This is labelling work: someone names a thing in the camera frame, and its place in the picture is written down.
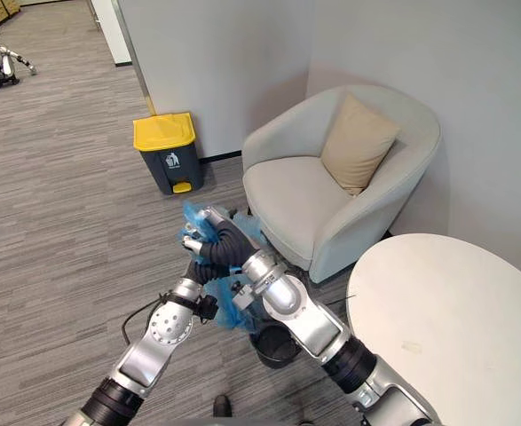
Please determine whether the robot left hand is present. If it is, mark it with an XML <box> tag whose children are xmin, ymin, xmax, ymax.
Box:
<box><xmin>184</xmin><ymin>259</ymin><xmax>213</xmax><ymax>288</ymax></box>

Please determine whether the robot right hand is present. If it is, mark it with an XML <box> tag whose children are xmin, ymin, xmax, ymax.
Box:
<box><xmin>182</xmin><ymin>208</ymin><xmax>261</xmax><ymax>276</ymax></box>

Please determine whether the blue plastic bin bag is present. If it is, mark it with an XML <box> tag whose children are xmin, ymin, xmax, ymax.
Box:
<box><xmin>175</xmin><ymin>200</ymin><xmax>271</xmax><ymax>333</ymax></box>

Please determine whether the grey trash can yellow lid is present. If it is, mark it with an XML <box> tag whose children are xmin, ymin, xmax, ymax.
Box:
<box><xmin>132</xmin><ymin>112</ymin><xmax>202</xmax><ymax>196</ymax></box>

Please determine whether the small black waste bin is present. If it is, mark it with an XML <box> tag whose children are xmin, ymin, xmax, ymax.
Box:
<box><xmin>249</xmin><ymin>323</ymin><xmax>302</xmax><ymax>368</ymax></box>

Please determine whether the light grey armchair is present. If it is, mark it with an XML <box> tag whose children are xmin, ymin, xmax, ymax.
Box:
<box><xmin>241</xmin><ymin>84</ymin><xmax>442</xmax><ymax>285</ymax></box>

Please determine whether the robot left leg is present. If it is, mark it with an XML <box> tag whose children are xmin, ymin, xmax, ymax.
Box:
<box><xmin>212</xmin><ymin>394</ymin><xmax>234</xmax><ymax>419</ymax></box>

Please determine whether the beige cushion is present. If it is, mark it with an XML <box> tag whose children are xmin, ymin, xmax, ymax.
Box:
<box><xmin>320</xmin><ymin>92</ymin><xmax>402</xmax><ymax>197</ymax></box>

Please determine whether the white door panel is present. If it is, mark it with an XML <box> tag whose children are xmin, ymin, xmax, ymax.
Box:
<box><xmin>90</xmin><ymin>0</ymin><xmax>132</xmax><ymax>68</ymax></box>

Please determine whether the wooden drawer cabinet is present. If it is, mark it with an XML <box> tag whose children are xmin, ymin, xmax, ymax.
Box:
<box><xmin>0</xmin><ymin>0</ymin><xmax>22</xmax><ymax>28</ymax></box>

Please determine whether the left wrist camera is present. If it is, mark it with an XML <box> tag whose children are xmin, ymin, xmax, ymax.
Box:
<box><xmin>192</xmin><ymin>294</ymin><xmax>219</xmax><ymax>321</ymax></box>

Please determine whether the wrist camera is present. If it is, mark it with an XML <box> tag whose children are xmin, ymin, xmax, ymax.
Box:
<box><xmin>232</xmin><ymin>283</ymin><xmax>257</xmax><ymax>312</ymax></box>
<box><xmin>192</xmin><ymin>294</ymin><xmax>219</xmax><ymax>321</ymax></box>

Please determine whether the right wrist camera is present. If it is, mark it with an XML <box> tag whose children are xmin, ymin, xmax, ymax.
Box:
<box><xmin>232</xmin><ymin>283</ymin><xmax>257</xmax><ymax>312</ymax></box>

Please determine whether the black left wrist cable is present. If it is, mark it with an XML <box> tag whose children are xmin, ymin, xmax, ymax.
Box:
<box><xmin>118</xmin><ymin>290</ymin><xmax>173</xmax><ymax>346</ymax></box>

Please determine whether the metal door frame post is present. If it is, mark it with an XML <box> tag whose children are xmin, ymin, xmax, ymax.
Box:
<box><xmin>117</xmin><ymin>0</ymin><xmax>157</xmax><ymax>117</ymax></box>

